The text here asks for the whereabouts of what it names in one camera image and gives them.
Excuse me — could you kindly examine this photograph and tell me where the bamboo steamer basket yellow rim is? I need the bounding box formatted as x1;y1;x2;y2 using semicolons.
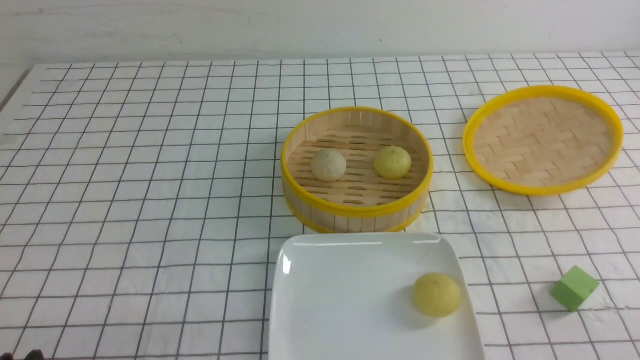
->
280;106;435;233

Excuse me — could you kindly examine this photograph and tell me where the white square plate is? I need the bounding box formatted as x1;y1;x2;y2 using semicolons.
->
269;232;486;360

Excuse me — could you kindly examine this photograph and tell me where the beige steamed bun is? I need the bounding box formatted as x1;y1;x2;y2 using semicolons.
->
311;149;347;183

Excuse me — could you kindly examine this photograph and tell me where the green foam cube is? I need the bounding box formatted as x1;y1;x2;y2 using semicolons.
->
550;266;600;313

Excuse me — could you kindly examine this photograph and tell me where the yellow steamed bun on plate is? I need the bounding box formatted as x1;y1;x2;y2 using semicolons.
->
412;272;462;319

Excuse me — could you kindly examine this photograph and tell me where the white grid tablecloth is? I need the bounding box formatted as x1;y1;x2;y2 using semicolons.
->
0;52;639;360

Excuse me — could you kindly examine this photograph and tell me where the bamboo steamer lid yellow rim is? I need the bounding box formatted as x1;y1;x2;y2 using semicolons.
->
462;85;624;197

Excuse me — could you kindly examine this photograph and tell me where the yellow steamed bun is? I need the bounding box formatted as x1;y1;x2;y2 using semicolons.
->
374;146;412;180
412;272;462;319

